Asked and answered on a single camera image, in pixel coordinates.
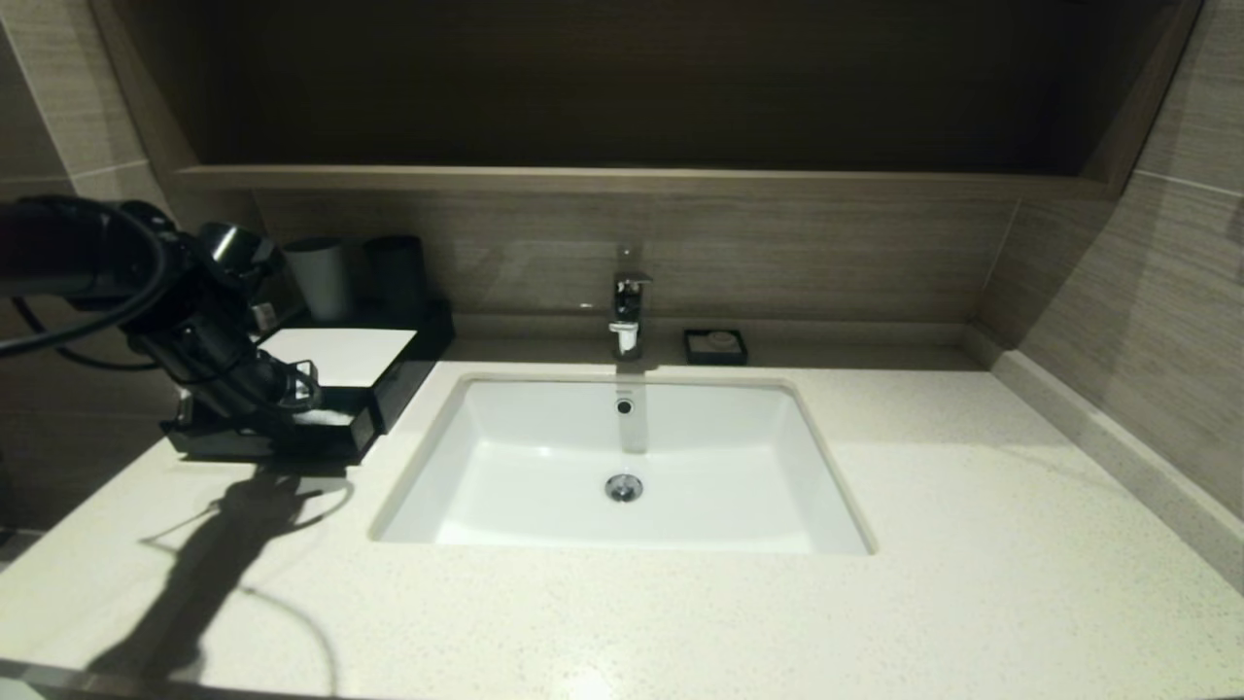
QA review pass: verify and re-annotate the black drawer box housing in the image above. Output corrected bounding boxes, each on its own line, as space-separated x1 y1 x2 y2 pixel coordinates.
258 327 435 436

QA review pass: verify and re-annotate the white paper card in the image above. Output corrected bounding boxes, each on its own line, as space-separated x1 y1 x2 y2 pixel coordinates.
258 328 418 389

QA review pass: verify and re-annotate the pale grey cup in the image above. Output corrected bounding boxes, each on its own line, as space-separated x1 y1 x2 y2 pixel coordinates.
282 238 353 323

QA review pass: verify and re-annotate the black cup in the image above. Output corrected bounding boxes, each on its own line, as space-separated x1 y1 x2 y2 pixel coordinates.
363 234 427 321

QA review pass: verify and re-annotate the chrome faucet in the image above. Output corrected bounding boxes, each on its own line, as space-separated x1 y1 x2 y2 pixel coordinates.
608 246 654 363

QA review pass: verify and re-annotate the black soap dish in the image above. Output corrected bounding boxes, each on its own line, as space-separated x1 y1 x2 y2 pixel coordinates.
683 330 749 367

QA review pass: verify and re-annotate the white ceramic sink basin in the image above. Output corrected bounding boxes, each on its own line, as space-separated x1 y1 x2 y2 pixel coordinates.
369 373 878 557

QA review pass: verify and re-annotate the thin black camera cable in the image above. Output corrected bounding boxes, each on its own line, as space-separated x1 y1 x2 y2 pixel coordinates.
209 358 324 414

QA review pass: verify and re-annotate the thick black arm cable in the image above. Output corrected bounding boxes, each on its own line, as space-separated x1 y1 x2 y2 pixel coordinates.
0 199 168 372

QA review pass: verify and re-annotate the wooden wall shelf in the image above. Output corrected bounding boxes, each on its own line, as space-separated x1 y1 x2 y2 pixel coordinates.
170 163 1115 201

